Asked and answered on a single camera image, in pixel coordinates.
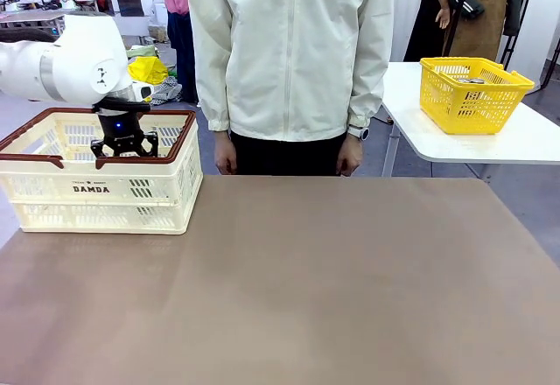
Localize grey background work table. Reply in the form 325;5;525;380
0;0;109;25

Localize black trousers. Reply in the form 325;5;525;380
229;130;351;177

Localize black rack stand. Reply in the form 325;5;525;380
498;0;540;71

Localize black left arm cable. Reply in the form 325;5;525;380
90;95;152;116

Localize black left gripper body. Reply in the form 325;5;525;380
98;111;145;157

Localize grey checked cloth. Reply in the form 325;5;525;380
150;76;183;105

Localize brown apron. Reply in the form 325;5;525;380
444;0;508;60

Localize brown basket handle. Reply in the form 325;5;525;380
94;108;198;171
0;107;111;170

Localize yellow plastic basket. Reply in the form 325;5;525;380
419;56;536;136

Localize white side table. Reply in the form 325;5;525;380
381;61;560;179

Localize person's right hand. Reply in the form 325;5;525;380
214;130;239;176

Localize black hanging garment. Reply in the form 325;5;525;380
404;0;448;63

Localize cream zip jacket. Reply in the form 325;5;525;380
188;0;395;143

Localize cream plastic shopping basket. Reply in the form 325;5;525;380
0;107;205;235

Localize pale green cloth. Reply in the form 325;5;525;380
126;44;158;60

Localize dark blue trousers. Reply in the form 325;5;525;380
166;10;199;104

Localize person's left hand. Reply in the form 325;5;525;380
335;138;365;178

